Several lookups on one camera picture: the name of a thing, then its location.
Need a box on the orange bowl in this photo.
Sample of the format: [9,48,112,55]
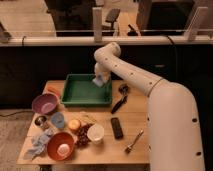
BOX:
[47,132,74,161]

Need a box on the black office chair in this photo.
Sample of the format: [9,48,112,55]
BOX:
[102,8,120,31]

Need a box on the blue crumpled cloth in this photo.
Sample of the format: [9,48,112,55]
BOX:
[23,129,54,160]

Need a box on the purple bowl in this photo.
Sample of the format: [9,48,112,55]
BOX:
[32,93,58,115]

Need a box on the small metal can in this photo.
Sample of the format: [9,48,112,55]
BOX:
[34,116,49,130]

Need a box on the blue plastic cup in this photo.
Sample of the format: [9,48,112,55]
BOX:
[51,112,65,129]

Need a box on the blue sponge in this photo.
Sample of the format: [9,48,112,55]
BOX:
[92,77,104,87]

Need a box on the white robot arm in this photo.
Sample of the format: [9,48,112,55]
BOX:
[94,42,205,171]

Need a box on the bunch of dark grapes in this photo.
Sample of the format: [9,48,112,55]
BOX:
[76,124,91,147]

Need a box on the yellow banana peel item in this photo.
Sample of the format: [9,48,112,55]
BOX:
[81,113,97,124]

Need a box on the white cup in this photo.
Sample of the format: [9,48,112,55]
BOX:
[87,124,105,144]

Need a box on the white object in bowl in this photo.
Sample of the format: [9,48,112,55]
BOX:
[57,144,70,156]

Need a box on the orange carrot toy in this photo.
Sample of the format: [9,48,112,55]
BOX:
[47,87,61,98]

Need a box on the green plastic tray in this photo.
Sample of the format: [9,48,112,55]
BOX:
[61,74,112,107]

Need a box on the black remote control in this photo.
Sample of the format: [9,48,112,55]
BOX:
[111,118,123,139]

